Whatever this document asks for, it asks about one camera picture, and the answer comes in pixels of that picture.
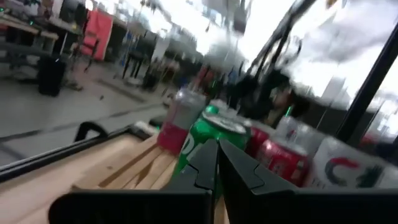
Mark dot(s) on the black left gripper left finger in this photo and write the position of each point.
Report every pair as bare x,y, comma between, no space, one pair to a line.
174,199

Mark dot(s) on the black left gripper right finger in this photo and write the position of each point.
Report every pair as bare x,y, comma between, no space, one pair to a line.
280,205

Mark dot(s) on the red soda can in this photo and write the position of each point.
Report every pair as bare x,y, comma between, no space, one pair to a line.
284,161

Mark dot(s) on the red Coca-Cola can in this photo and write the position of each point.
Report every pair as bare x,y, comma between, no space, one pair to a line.
258,138

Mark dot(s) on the white Celsius can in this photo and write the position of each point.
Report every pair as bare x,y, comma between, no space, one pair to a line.
295,132
351,165

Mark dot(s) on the green Sprite can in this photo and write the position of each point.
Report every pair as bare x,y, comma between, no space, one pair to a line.
212,109
211,133

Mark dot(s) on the silver and pink soda can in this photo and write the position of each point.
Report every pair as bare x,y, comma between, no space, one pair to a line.
182,121

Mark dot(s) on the black box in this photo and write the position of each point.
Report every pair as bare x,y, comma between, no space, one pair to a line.
51,74

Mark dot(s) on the orange cloth cover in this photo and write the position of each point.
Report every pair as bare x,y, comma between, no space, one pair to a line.
97,34

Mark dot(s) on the black table edge rail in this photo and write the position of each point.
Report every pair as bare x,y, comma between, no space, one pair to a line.
62,149

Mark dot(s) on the black frame post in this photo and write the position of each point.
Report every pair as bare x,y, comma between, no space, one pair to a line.
370,84

